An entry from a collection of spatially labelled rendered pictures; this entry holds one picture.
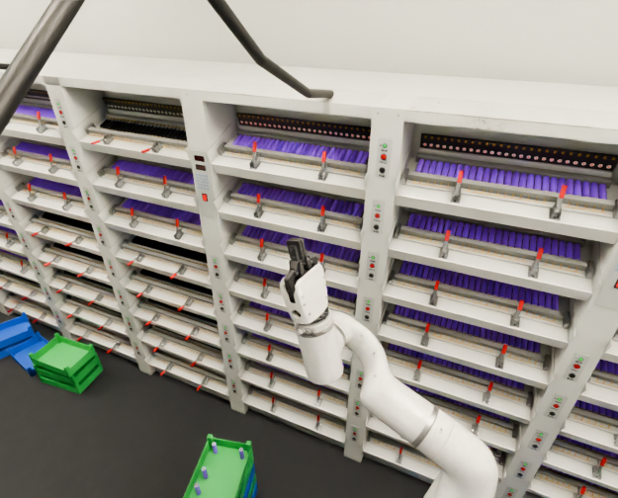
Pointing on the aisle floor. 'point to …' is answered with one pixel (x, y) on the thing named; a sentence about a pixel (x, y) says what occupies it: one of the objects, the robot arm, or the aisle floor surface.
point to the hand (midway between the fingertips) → (296, 248)
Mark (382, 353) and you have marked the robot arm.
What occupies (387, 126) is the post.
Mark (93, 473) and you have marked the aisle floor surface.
